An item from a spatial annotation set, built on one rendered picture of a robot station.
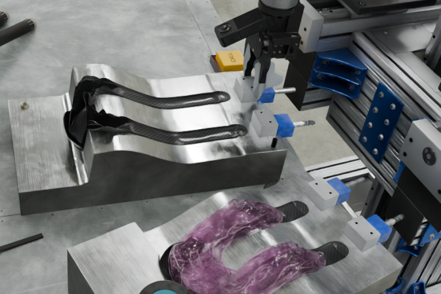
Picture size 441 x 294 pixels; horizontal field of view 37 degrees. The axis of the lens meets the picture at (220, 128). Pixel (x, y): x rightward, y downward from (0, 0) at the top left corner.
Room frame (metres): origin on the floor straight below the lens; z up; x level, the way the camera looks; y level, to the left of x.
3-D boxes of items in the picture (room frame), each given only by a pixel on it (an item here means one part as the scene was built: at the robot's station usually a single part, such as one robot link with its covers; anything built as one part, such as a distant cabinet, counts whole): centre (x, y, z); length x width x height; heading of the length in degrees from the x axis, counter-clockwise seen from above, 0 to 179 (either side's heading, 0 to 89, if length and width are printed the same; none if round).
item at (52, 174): (0.99, 0.15, 0.87); 0.50 x 0.26 x 0.14; 114
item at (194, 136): (0.99, 0.13, 0.92); 0.35 x 0.16 x 0.09; 114
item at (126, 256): (0.70, -0.08, 0.86); 0.50 x 0.26 x 0.11; 131
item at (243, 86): (1.14, -0.08, 0.89); 0.13 x 0.05 x 0.05; 114
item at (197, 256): (0.70, -0.08, 0.90); 0.26 x 0.18 x 0.08; 131
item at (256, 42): (1.14, -0.07, 1.05); 0.09 x 0.08 x 0.12; 114
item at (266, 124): (1.04, -0.13, 0.89); 0.13 x 0.05 x 0.05; 114
